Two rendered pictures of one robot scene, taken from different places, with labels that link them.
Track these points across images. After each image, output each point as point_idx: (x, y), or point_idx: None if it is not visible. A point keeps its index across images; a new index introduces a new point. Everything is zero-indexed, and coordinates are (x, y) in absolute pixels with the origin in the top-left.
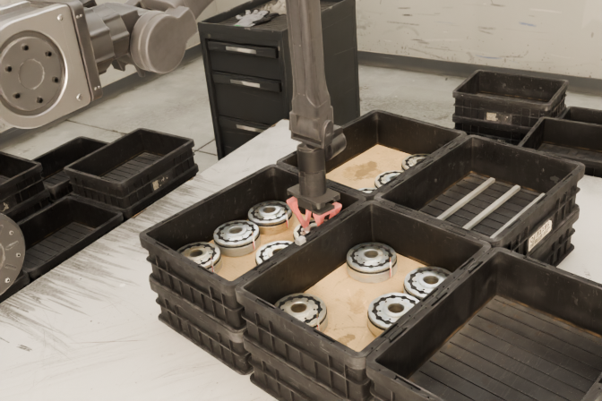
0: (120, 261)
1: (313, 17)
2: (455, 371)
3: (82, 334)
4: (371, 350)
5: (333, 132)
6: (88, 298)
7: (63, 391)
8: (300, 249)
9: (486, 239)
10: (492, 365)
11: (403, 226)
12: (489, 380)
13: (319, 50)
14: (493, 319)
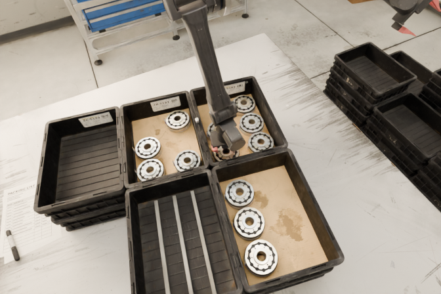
0: (308, 109)
1: (193, 48)
2: (113, 153)
3: (260, 88)
4: (119, 109)
5: (223, 130)
6: (285, 93)
7: (233, 78)
8: (193, 119)
9: (130, 189)
10: (103, 165)
11: None
12: (99, 159)
13: (202, 73)
14: (119, 184)
